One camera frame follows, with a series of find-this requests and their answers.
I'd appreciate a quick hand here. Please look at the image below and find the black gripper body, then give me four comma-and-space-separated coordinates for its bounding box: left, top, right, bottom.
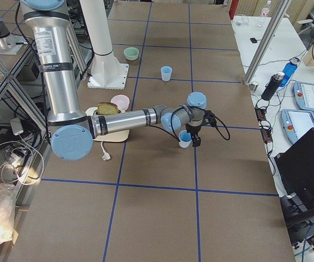
185, 123, 202, 135

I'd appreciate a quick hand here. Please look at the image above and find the light blue cup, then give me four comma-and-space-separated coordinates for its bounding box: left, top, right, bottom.
160, 65, 172, 82
178, 130, 192, 148

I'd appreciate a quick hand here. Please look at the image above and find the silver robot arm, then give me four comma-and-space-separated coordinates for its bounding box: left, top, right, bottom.
20, 1, 207, 160

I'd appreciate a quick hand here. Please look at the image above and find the cream toaster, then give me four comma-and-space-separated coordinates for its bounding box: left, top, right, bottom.
85, 107, 130, 142

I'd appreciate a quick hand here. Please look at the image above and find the pink bowl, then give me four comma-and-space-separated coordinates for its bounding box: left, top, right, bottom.
111, 94, 130, 112

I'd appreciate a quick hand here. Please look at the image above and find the white toaster plug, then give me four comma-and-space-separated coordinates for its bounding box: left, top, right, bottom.
100, 141, 111, 161

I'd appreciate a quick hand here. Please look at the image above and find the black thermos bottle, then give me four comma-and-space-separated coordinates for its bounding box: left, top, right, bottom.
261, 72, 285, 101

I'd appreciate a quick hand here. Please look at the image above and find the toast slice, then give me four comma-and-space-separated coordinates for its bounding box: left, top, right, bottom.
96, 102, 120, 115

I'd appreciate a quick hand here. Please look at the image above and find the green bowl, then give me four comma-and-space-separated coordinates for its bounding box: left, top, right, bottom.
123, 47, 140, 61

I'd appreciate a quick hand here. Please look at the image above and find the teach pendant tablet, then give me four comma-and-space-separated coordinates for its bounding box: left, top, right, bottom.
293, 81, 314, 112
281, 109, 314, 144

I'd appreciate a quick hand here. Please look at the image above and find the black laptop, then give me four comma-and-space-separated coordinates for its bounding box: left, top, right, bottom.
274, 127, 314, 200

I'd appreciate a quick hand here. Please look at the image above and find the blue water bottle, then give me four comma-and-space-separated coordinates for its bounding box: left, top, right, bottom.
279, 57, 300, 88

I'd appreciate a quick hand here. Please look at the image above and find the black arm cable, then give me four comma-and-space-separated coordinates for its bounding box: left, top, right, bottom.
148, 106, 231, 142

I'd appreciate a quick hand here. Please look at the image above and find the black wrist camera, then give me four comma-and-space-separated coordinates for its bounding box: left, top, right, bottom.
202, 110, 217, 127

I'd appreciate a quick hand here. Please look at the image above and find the aluminium frame post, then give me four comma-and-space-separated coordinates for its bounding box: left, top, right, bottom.
243, 0, 291, 86

